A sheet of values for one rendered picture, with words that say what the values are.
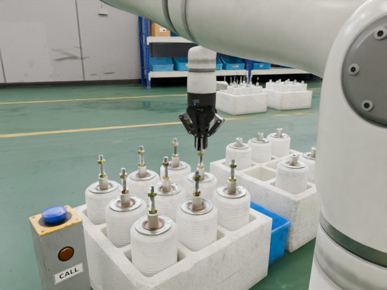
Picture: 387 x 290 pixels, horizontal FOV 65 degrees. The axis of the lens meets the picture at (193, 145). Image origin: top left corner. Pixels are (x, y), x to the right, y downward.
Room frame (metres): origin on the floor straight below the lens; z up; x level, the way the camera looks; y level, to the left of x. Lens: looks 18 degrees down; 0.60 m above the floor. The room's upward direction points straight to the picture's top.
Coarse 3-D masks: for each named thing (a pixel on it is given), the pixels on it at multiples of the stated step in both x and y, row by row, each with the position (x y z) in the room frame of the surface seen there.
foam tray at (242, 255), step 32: (256, 224) 0.66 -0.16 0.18; (96, 256) 0.59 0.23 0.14; (128, 256) 0.56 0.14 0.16; (192, 256) 0.54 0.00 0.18; (224, 256) 0.57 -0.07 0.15; (256, 256) 0.65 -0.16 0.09; (96, 288) 0.61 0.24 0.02; (128, 288) 0.47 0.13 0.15; (160, 288) 0.46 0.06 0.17; (192, 288) 0.51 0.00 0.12; (224, 288) 0.57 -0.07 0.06
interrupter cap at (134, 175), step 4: (132, 172) 0.81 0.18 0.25; (136, 172) 0.82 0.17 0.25; (148, 172) 0.82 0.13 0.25; (152, 172) 0.82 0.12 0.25; (132, 176) 0.79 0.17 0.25; (136, 176) 0.79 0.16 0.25; (148, 176) 0.79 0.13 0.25; (152, 176) 0.79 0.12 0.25; (136, 180) 0.76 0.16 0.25; (140, 180) 0.76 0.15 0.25; (144, 180) 0.76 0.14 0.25
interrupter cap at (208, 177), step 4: (204, 172) 0.82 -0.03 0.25; (188, 176) 0.79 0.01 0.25; (192, 176) 0.79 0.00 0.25; (204, 176) 0.79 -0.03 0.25; (208, 176) 0.79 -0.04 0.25; (212, 176) 0.79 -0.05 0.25; (192, 180) 0.76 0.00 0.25; (200, 180) 0.76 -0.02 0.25; (204, 180) 0.76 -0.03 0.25; (208, 180) 0.76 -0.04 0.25; (212, 180) 0.76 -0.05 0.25
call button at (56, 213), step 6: (48, 210) 0.47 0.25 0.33; (54, 210) 0.47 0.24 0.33; (60, 210) 0.47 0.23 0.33; (66, 210) 0.47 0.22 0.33; (42, 216) 0.45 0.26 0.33; (48, 216) 0.45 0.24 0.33; (54, 216) 0.45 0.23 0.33; (60, 216) 0.45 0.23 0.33; (48, 222) 0.45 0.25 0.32; (54, 222) 0.45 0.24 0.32
